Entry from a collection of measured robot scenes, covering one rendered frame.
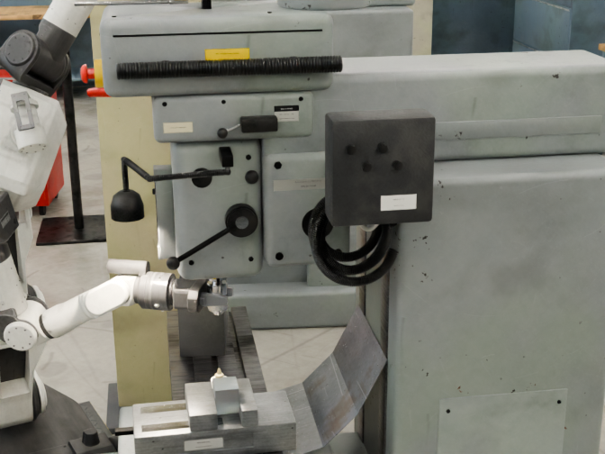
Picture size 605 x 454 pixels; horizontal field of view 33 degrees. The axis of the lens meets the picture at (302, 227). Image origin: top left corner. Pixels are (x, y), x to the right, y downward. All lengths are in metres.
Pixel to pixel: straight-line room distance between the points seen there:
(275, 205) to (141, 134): 1.88
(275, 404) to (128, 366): 2.08
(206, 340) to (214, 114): 0.78
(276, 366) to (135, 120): 1.42
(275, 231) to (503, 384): 0.62
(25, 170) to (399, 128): 0.94
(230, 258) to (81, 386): 2.55
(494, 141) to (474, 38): 9.64
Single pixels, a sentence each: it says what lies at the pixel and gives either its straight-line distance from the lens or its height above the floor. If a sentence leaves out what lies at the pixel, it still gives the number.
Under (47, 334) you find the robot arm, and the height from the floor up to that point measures 1.13.
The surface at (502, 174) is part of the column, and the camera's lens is 2.18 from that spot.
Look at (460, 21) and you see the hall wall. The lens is 11.81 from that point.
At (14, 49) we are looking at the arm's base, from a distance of 2.53.
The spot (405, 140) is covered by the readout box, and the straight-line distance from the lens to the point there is 1.93.
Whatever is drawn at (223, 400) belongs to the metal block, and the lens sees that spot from 2.26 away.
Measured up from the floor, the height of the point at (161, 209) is 1.46.
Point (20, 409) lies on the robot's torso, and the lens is 3.13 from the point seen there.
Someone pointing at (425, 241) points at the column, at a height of 1.42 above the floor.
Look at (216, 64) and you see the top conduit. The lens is 2.05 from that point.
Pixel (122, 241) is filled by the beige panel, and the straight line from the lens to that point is 4.14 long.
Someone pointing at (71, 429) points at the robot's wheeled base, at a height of 0.57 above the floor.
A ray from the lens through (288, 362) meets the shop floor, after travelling 4.81.
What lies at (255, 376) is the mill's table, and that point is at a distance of 2.60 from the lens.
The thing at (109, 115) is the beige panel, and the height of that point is 1.28.
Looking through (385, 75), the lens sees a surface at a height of 1.75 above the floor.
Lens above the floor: 2.16
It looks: 19 degrees down
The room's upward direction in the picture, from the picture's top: straight up
